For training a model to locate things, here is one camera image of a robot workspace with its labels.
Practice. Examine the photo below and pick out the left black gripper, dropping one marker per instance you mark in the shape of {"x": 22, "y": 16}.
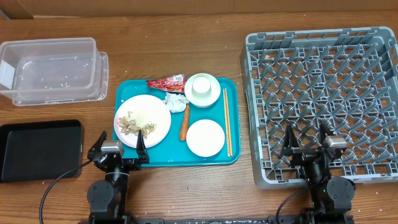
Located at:
{"x": 135, "y": 163}

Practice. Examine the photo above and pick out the grey dishwasher rack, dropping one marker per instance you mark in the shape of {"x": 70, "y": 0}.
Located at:
{"x": 343, "y": 78}

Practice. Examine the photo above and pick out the left wooden chopstick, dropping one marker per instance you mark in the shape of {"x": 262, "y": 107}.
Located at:
{"x": 225, "y": 100}

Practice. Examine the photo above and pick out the right wooden chopstick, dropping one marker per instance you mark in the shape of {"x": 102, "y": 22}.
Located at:
{"x": 230, "y": 138}

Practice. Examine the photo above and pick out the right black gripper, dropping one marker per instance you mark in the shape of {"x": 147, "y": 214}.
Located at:
{"x": 290, "y": 147}

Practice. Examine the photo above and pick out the white tissue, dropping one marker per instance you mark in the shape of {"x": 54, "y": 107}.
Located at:
{"x": 176, "y": 103}

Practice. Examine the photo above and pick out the clear plastic bin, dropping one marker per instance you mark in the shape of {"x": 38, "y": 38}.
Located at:
{"x": 53, "y": 71}

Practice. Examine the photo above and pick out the white cup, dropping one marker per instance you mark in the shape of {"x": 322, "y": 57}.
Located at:
{"x": 201, "y": 86}

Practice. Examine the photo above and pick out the wooden chopstick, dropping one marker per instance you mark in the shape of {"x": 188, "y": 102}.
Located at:
{"x": 230, "y": 138}
{"x": 225, "y": 100}

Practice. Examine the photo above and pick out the large white plate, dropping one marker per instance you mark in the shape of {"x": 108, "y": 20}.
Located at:
{"x": 154, "y": 109}

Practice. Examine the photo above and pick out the small white plate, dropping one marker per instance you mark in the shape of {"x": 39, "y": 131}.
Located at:
{"x": 205, "y": 138}

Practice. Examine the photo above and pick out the orange carrot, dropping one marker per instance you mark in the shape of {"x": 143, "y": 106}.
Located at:
{"x": 185, "y": 124}

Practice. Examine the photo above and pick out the red snack wrapper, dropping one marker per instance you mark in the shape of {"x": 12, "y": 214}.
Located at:
{"x": 173, "y": 84}

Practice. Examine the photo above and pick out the black waste tray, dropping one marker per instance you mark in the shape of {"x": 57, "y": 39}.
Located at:
{"x": 40, "y": 150}

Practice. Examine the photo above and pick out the white bowl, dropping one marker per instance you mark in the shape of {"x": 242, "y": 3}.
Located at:
{"x": 203, "y": 101}

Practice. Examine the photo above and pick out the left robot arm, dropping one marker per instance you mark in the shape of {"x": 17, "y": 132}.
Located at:
{"x": 107, "y": 198}

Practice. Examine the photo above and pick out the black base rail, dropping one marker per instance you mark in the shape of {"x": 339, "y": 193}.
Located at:
{"x": 217, "y": 221}

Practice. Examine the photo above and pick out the rice and peanut scraps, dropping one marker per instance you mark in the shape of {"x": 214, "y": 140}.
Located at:
{"x": 134, "y": 122}

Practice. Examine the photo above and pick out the teal serving tray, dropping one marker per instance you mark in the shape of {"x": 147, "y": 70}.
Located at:
{"x": 171, "y": 152}

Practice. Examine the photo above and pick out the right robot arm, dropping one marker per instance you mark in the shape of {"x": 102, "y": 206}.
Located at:
{"x": 331, "y": 196}

